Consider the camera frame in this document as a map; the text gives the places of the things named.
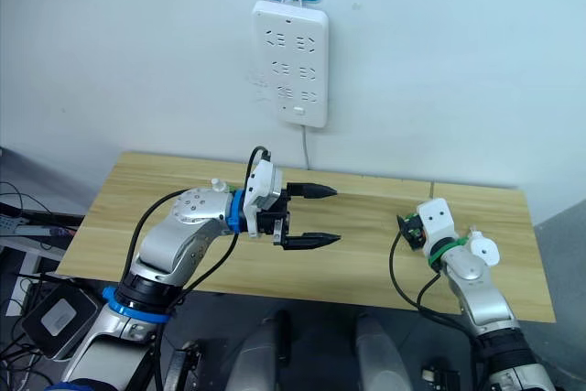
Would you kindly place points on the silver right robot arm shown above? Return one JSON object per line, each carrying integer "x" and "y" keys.
{"x": 476, "y": 290}

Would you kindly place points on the black block under table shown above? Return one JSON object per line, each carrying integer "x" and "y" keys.
{"x": 183, "y": 363}
{"x": 439, "y": 377}

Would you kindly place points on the white wall power strip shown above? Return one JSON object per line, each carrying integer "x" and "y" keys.
{"x": 290, "y": 61}

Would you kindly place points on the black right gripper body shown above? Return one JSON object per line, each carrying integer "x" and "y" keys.
{"x": 409, "y": 231}

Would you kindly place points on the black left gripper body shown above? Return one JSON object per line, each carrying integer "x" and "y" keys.
{"x": 270, "y": 224}

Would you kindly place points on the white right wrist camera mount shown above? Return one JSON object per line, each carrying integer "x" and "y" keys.
{"x": 437, "y": 221}

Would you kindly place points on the grey rounded shell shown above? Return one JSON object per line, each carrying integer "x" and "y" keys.
{"x": 261, "y": 354}
{"x": 380, "y": 354}

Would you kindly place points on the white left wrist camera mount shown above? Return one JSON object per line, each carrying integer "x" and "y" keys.
{"x": 258, "y": 180}

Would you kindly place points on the black box with grey label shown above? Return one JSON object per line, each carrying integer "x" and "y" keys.
{"x": 59, "y": 318}

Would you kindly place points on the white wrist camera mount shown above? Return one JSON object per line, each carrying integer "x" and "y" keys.
{"x": 437, "y": 221}
{"x": 258, "y": 180}

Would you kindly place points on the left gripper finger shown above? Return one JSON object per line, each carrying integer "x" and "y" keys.
{"x": 316, "y": 241}
{"x": 313, "y": 190}

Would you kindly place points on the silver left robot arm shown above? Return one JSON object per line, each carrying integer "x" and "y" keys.
{"x": 183, "y": 235}

